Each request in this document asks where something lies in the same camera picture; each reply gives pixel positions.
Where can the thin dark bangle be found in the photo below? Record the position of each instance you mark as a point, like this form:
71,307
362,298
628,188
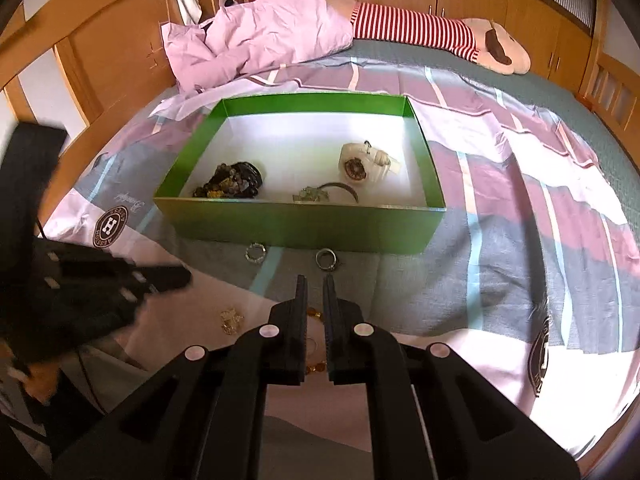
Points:
345,187

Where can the gold brooch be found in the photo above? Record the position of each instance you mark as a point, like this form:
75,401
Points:
231,321

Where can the wooden bed headboard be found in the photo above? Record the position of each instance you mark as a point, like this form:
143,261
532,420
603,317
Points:
100,35

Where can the striped plush toy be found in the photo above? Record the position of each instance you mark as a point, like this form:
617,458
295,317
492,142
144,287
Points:
410,22

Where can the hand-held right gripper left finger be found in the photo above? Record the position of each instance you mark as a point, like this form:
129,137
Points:
292,340

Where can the teal mattress cover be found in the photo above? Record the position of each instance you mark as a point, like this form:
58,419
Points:
550,95

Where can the wooden slatted bed end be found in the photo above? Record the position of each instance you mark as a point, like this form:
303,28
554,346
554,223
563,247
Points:
607,80

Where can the patterned duvet cover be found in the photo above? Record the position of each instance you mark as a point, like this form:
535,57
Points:
500,210

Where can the pink quilt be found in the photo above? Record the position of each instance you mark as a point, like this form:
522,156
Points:
270,30

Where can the green cardboard box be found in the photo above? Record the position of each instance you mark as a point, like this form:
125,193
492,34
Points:
300,230

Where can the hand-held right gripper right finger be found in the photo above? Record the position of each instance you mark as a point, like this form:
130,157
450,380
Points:
342,340

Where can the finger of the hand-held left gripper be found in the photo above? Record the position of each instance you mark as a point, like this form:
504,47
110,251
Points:
160,276
100,305

